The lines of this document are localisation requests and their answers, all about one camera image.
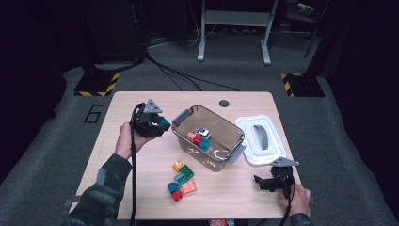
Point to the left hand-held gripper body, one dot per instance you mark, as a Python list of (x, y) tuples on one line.
[(142, 124)]

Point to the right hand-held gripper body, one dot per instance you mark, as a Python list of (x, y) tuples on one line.
[(282, 179)]

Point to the teal toy brick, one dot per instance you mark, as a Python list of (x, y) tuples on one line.
[(163, 121)]

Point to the small pink toy brick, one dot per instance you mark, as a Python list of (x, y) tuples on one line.
[(191, 136)]

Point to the red toy brick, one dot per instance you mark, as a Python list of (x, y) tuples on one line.
[(177, 195), (197, 139)]

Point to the orange toy brick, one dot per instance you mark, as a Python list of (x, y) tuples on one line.
[(178, 165)]

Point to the white toy car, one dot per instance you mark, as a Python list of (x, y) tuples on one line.
[(203, 132)]

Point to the light blue toy brick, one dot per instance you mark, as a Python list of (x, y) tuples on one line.
[(204, 144)]

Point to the green toy brick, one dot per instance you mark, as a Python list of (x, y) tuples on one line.
[(187, 172)]

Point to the grey-green toy brick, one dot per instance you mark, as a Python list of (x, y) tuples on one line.
[(180, 179)]

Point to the clear brown storage box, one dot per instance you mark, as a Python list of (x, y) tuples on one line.
[(219, 124)]

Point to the wide salmon pink toy brick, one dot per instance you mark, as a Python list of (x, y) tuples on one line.
[(189, 187)]

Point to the person's left hand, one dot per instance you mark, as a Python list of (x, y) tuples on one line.
[(124, 141)]

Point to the person's right hand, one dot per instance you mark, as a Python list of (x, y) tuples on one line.
[(301, 201)]

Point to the grey tape strip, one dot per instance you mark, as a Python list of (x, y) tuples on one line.
[(313, 201), (69, 201)]

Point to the red patterned thing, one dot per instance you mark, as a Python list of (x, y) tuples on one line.
[(216, 222)]

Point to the black cabinet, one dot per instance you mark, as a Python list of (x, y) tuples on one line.
[(116, 31)]

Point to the grey device on stand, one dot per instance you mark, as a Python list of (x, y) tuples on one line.
[(305, 8)]

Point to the black hazard-striped base plate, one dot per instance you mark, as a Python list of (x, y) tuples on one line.
[(306, 86), (94, 84)]

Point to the white metal desk frame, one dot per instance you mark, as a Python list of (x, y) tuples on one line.
[(235, 18)]

